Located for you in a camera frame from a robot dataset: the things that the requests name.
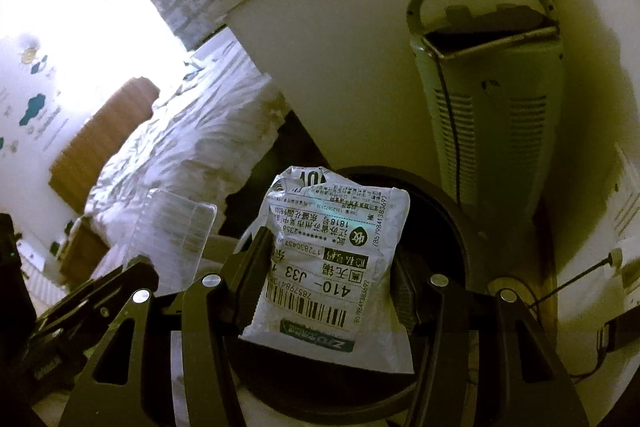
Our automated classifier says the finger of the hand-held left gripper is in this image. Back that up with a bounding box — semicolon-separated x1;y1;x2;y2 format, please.
30;257;161;349
0;336;97;404

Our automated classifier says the blue cloud wall sticker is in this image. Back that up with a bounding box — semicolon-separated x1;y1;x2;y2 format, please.
19;94;49;126

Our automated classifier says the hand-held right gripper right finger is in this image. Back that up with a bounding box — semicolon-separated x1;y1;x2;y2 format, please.
391;251;591;427

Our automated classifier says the black round trash bin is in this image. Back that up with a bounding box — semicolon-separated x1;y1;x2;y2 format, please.
227;164;557;427

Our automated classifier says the clear plastic tray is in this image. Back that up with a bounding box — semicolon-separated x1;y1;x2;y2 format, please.
120;188;219;296

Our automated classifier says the bed with white bedding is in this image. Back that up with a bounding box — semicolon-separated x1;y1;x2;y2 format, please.
82;27;297;270

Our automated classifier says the pale green tower heater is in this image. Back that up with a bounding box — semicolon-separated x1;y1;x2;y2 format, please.
407;0;567;214

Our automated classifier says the white courier bag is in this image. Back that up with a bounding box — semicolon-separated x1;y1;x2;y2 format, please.
239;165;415;374

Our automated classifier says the wooden nightstand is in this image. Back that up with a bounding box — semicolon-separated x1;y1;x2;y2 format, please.
62;216;110;282

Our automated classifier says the wooden headboard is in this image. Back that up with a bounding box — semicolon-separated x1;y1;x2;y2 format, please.
49;77;161;216

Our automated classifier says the black cable with white plug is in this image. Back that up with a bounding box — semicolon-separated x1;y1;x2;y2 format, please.
522;248;623;308

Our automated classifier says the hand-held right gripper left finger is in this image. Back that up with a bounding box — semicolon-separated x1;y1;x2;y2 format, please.
59;226;276;427

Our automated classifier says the dark power adapter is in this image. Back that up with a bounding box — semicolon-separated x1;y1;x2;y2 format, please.
597;307;640;354

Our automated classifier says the white desk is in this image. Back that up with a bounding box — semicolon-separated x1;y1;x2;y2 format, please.
222;0;621;228

